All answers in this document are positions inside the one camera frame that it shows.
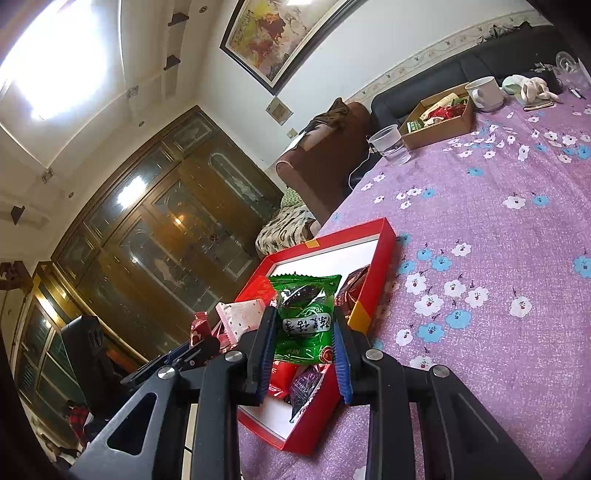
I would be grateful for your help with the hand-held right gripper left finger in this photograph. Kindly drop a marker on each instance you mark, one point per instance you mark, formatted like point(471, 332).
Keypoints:
point(265, 350)

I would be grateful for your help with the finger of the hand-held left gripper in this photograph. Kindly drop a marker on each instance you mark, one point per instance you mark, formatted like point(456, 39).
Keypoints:
point(194, 353)

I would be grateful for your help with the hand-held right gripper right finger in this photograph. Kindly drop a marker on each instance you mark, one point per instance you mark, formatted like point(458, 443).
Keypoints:
point(341, 364)

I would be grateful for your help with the pink white snack packet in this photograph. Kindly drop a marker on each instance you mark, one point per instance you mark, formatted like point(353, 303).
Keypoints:
point(240, 318)

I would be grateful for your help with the purple snack packet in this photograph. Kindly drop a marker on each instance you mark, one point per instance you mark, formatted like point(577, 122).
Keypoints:
point(304, 385)

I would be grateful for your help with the green snack packet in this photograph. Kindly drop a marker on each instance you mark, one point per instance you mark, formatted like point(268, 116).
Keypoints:
point(304, 318)

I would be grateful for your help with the brown snack packet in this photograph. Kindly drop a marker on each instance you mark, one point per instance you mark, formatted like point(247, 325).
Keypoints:
point(352, 290)

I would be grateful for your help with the red cardboard box white inside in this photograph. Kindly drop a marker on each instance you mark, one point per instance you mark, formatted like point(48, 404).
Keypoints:
point(374, 281)

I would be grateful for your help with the patterned blanket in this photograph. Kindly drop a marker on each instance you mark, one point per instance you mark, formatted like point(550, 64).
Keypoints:
point(284, 230)

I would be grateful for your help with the wooden glass-door cabinet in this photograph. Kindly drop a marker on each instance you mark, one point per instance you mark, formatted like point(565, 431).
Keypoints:
point(152, 221)

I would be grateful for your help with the green cushion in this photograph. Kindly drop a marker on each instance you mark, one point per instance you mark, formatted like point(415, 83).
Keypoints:
point(291, 198)

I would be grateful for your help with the purple floral tablecloth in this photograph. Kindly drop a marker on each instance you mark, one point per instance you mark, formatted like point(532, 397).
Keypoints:
point(485, 230)

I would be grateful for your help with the brown armchair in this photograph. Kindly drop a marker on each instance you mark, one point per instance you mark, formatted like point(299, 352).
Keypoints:
point(323, 161)

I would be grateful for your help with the clear plastic cup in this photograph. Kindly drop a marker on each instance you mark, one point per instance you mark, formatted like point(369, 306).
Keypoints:
point(390, 143)

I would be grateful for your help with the brown cloth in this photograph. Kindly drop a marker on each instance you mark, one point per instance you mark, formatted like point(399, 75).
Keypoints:
point(330, 115)

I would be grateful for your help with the brown cardboard box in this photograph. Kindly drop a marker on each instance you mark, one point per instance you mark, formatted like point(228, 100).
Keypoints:
point(438, 131)

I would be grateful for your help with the dark sofa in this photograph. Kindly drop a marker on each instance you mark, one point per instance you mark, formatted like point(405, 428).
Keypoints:
point(438, 76)

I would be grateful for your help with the white mug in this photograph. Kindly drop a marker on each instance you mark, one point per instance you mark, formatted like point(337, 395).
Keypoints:
point(487, 94)

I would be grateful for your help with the thin wooden stick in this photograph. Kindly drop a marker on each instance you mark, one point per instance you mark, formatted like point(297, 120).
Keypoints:
point(538, 106)

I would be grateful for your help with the white cloth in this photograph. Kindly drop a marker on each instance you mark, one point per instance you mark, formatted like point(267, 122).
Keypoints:
point(535, 87)

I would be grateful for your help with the glass jar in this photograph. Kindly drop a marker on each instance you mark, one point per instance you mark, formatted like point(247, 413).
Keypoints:
point(567, 63)

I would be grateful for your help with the small wall frame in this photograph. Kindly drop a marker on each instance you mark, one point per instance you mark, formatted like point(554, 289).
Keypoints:
point(279, 110)

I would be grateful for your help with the dark wall bracket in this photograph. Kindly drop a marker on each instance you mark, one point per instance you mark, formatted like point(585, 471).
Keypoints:
point(172, 62)
point(178, 19)

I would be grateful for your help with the framed wall painting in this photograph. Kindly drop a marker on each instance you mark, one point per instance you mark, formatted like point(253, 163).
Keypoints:
point(272, 37)

